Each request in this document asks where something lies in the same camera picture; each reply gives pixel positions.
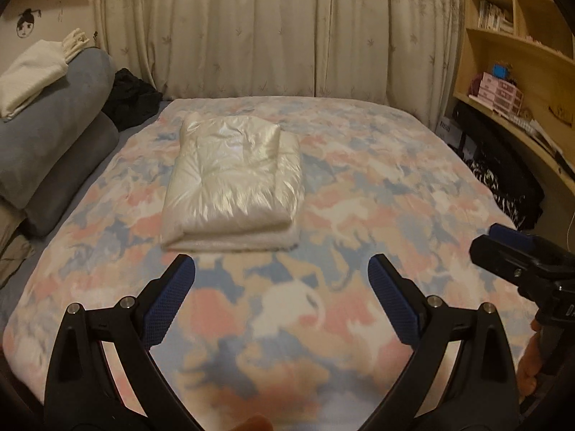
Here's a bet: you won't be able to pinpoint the pastel printed blanket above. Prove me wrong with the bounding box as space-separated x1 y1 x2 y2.
0 96 535 431

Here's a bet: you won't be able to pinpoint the person's right hand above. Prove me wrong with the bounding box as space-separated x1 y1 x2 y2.
516 319 547 398

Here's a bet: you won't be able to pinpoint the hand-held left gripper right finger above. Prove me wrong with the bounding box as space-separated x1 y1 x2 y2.
357 254 524 431

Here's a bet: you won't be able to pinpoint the blue-grey pillow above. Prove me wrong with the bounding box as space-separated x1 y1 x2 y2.
0 47 118 210

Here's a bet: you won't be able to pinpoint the face wall sticker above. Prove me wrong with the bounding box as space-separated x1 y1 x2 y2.
15 6 44 40

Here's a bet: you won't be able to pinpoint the white labelled box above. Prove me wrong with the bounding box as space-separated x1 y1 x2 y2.
437 117 461 147

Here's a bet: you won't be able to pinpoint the cream fringed cloth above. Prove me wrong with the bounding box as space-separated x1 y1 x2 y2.
60 29 93 62

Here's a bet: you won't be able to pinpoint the person's left hand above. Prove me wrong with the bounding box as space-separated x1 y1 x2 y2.
240 415 276 431

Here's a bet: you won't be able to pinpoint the white folded knit cloth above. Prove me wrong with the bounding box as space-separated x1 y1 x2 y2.
0 40 69 120

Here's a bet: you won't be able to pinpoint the dark grey pillow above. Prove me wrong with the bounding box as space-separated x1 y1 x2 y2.
22 112 122 238

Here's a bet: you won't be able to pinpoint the pink drawer boxes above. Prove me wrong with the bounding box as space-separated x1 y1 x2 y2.
469 72 524 116

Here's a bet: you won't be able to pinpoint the stack of papers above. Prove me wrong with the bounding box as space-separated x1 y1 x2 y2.
507 111 565 157

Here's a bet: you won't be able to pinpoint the black and white patterned cloth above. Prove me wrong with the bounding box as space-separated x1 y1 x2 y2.
464 144 545 231

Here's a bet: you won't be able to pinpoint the wooden bookshelf desk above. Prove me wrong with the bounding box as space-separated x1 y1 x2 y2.
451 0 575 198

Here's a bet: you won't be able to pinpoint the olive cloth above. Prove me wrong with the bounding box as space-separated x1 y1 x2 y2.
0 207 37 289

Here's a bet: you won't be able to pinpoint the row of books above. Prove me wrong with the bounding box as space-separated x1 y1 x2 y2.
476 0 515 35

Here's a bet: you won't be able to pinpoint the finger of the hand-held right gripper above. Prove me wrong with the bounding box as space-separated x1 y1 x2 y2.
469 236 542 284
489 223 546 256

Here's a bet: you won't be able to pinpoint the large cream garment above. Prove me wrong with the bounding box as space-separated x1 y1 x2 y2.
160 110 306 253

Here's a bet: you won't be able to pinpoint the cream patterned curtain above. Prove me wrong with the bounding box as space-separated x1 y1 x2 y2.
94 0 466 132

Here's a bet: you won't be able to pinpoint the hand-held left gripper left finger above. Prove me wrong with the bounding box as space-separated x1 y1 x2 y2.
42 254 212 431

